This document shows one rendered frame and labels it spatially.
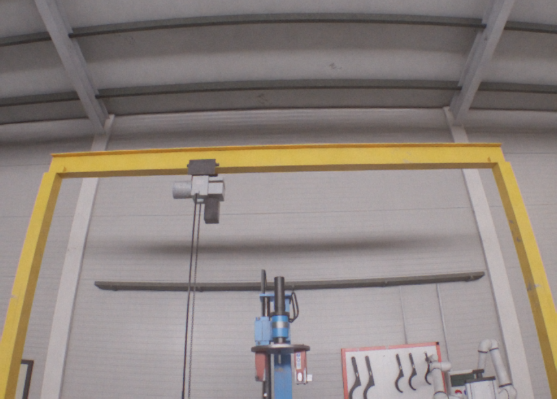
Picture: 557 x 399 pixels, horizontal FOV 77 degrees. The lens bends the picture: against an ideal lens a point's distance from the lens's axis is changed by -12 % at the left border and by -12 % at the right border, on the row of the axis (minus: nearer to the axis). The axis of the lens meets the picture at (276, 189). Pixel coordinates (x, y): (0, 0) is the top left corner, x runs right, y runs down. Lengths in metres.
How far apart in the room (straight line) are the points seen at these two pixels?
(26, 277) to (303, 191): 4.49
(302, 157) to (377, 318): 2.96
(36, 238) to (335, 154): 3.32
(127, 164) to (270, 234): 2.83
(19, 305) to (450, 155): 4.81
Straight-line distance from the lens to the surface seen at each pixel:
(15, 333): 4.34
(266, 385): 4.29
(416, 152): 4.61
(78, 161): 4.91
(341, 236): 6.53
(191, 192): 4.09
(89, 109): 7.84
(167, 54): 7.32
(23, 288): 4.43
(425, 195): 7.23
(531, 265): 4.43
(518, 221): 4.57
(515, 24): 7.78
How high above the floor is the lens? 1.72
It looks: 29 degrees up
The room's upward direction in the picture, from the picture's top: 1 degrees counter-clockwise
